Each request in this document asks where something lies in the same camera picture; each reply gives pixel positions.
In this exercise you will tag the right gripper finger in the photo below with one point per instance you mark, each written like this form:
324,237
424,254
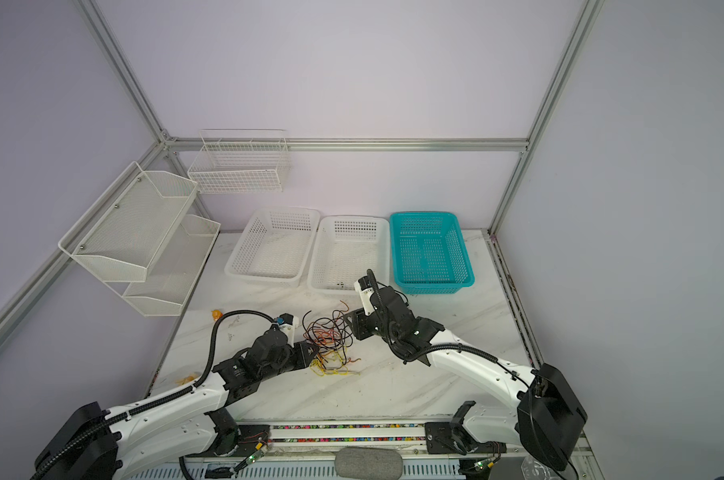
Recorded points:
371,283
360,324

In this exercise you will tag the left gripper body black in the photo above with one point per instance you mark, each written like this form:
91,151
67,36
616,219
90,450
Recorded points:
286,364

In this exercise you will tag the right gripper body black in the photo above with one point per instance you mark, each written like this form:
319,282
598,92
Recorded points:
386,331

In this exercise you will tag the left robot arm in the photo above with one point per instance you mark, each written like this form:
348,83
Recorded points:
88,445

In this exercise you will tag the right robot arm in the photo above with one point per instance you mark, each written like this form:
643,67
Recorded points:
542,413

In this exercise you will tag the middle white plastic basket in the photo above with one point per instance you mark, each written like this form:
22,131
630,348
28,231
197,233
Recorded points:
345,248

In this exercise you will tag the white plastic basket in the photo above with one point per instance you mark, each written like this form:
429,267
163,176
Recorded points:
275,246
345,248

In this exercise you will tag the teal plastic basket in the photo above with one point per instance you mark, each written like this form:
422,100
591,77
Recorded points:
429,254

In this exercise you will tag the cream orange small toy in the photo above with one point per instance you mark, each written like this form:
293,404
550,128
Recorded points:
187,379

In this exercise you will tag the left white plastic basket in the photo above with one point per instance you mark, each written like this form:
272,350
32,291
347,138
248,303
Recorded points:
275,246

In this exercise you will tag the grey fabric pad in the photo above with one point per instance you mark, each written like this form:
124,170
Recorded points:
369,463

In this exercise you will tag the white two-tier mesh shelf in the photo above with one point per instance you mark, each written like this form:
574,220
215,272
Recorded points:
142,240

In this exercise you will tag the clear plastic container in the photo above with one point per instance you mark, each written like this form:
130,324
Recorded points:
532,469

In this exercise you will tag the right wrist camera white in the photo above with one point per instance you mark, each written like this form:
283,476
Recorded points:
367,305

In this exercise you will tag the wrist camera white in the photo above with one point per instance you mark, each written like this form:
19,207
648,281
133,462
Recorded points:
367,305
286,325

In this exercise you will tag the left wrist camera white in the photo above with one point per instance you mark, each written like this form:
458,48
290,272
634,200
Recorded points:
286,325

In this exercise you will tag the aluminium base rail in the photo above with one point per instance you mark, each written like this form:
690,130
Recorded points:
310,436

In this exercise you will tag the white wire wall basket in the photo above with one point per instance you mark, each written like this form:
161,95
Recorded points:
234,161

